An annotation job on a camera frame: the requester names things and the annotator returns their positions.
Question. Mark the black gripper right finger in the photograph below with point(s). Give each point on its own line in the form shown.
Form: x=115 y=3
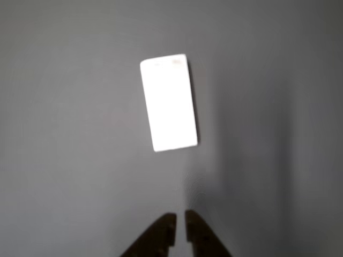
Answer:
x=201 y=238

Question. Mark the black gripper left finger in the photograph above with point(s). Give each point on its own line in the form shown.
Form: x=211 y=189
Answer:
x=158 y=238

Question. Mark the white rectangular block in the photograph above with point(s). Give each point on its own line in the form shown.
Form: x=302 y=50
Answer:
x=170 y=104

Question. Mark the grey desk mat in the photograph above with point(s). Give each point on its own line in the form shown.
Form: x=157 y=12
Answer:
x=67 y=134

